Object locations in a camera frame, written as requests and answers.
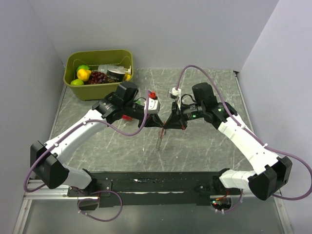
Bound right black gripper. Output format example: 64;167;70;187
163;100;205;130

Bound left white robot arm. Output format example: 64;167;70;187
30;81;163;196

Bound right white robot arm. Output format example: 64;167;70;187
164;82;293;200

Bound yellow toy banana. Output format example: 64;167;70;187
124;74;131;81

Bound black tin can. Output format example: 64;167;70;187
106;69;126;83

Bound purple toy grapes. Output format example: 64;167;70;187
86;71;106;85

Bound clear plastic bottle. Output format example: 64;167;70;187
97;64;124;73

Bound yellow toy pear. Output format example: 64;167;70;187
77;69;92;82

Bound green toy lime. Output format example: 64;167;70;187
70;78;84;86

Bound olive green plastic bin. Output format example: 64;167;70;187
63;49;134;101

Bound green toy apple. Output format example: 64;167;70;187
77;65;90;72

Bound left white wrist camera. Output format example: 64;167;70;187
144;91;160;114

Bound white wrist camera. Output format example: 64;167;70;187
144;91;160;114
168;87;181;110

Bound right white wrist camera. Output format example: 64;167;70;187
168;87;181;110

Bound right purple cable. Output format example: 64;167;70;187
175;65;312;215

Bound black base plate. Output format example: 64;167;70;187
67;170;240;208

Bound aluminium frame rail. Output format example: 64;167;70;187
23;177;71;200

